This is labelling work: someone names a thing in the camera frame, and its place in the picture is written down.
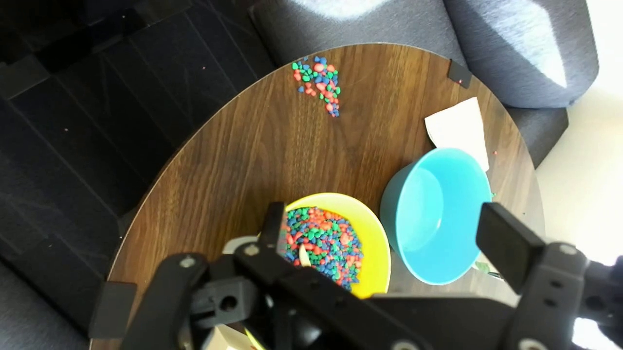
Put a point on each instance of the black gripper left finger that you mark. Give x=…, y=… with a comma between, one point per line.
x=274, y=227

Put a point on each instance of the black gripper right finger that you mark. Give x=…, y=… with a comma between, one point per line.
x=509, y=250

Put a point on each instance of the blue bowl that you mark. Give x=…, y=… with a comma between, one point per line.
x=439, y=221

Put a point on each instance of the yellow bowl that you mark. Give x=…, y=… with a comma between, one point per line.
x=373, y=260

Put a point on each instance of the colourful beads filling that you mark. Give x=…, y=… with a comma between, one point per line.
x=324, y=244

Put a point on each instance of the white paper napkin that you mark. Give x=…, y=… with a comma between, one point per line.
x=461, y=130

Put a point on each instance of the spilled colourful beads pile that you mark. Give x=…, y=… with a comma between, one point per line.
x=322, y=81

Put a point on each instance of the dark upholstered armchair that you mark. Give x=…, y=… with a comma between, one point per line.
x=79, y=143

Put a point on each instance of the black table edge bracket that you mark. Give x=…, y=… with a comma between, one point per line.
x=461, y=73
x=112, y=310

